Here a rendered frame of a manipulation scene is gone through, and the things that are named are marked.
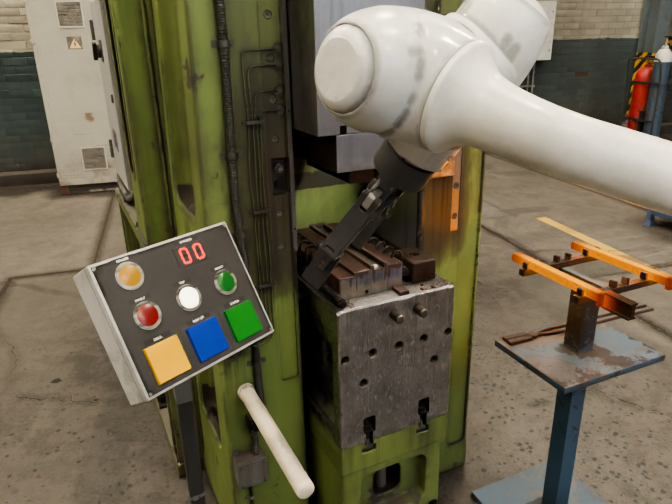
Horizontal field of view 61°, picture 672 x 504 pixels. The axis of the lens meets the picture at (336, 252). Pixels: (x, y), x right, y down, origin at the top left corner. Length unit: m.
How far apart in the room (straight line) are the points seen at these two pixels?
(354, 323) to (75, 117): 5.58
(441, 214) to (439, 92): 1.36
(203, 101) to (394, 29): 1.01
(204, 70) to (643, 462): 2.16
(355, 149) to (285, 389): 0.77
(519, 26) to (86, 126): 6.35
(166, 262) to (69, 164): 5.72
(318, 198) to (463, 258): 0.53
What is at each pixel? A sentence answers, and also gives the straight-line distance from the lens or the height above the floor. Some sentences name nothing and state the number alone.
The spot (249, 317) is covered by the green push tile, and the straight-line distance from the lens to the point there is 1.30.
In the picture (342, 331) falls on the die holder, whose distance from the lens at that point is 1.54.
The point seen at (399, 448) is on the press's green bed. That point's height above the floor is 0.40.
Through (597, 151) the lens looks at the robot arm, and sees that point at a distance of 0.50.
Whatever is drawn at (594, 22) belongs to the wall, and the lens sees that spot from 9.47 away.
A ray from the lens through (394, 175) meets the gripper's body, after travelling 0.71.
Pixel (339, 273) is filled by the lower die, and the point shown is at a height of 0.98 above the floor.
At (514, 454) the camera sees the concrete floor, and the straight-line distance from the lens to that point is 2.55.
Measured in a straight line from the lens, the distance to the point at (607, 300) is 1.63.
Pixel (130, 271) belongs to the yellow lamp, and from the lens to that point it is 1.19.
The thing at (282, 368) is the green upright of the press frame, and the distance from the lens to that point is 1.77.
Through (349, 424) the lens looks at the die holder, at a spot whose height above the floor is 0.55.
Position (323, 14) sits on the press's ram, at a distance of 1.40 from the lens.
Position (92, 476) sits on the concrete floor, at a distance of 2.59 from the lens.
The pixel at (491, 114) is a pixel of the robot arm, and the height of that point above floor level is 1.53.
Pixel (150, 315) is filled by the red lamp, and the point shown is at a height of 1.09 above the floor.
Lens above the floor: 1.60
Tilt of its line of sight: 21 degrees down
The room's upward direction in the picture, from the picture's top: 1 degrees counter-clockwise
